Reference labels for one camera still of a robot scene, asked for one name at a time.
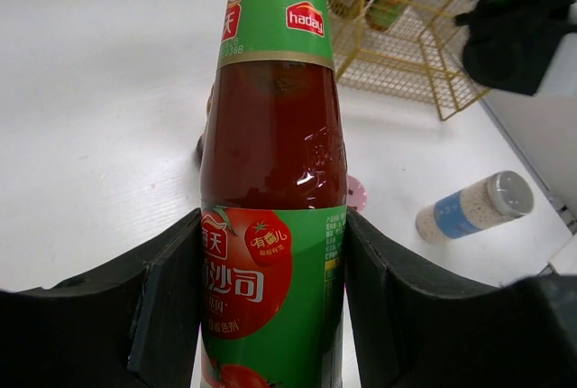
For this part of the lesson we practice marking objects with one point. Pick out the pink-lid spice shaker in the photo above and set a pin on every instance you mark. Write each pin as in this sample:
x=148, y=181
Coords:
x=356, y=194

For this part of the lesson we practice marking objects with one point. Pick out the red-lid sauce jar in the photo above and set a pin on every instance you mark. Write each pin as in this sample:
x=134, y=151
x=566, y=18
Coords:
x=202, y=138

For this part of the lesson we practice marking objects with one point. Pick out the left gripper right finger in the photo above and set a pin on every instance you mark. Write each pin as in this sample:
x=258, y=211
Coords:
x=415, y=324

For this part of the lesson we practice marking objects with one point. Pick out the yellow wire basket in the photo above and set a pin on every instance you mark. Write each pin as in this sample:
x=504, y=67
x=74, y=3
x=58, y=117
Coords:
x=417, y=58

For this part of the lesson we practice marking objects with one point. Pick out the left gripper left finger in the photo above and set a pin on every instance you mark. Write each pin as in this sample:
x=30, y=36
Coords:
x=130, y=322

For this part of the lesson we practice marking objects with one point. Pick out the ketchup bottle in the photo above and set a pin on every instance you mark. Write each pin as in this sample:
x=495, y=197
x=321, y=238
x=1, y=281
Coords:
x=273, y=193
x=381, y=14

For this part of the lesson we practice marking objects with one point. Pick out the silver-lid blue-label shaker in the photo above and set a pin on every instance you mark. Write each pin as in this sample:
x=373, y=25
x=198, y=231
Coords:
x=498, y=199

